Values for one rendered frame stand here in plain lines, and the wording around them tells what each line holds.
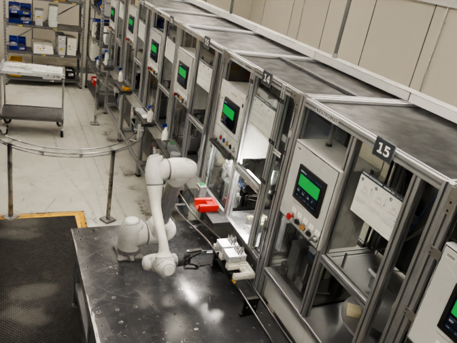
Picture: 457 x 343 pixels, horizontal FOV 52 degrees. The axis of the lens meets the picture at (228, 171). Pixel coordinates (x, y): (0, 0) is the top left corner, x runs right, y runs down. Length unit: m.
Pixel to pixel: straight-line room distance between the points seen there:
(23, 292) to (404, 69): 5.52
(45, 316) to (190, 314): 1.34
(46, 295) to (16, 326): 0.37
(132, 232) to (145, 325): 0.67
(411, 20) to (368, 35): 0.84
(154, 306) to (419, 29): 5.36
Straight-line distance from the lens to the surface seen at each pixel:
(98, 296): 3.04
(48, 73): 6.76
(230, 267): 3.07
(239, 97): 3.32
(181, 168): 2.87
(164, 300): 3.04
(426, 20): 7.07
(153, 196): 2.86
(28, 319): 3.92
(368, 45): 7.81
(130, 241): 3.26
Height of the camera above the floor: 2.63
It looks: 24 degrees down
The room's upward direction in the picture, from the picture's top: 11 degrees clockwise
